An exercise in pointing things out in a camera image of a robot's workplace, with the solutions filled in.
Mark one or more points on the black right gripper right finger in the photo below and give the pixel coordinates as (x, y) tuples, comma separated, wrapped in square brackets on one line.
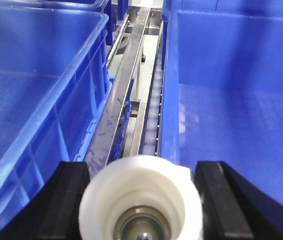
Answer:
[(233, 208)]

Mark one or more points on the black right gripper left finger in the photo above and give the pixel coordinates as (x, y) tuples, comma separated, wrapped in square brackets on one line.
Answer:
[(53, 214)]

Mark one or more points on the metal valve with white cap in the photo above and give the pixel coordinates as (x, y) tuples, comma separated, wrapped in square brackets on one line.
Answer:
[(141, 181)]

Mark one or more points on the blue shelf box right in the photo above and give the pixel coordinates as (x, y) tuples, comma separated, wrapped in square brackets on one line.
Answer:
[(223, 92)]

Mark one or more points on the blue shelf box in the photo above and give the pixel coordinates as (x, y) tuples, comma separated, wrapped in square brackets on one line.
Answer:
[(53, 86), (223, 92)]

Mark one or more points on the blue shelf box left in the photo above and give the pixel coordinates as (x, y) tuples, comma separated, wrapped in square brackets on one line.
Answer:
[(53, 86)]

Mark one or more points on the white roller track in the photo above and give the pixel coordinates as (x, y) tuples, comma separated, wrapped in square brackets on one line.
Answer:
[(151, 127)]

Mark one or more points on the steel shelf divider rail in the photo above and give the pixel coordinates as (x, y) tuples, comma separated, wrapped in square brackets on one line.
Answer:
[(105, 141)]

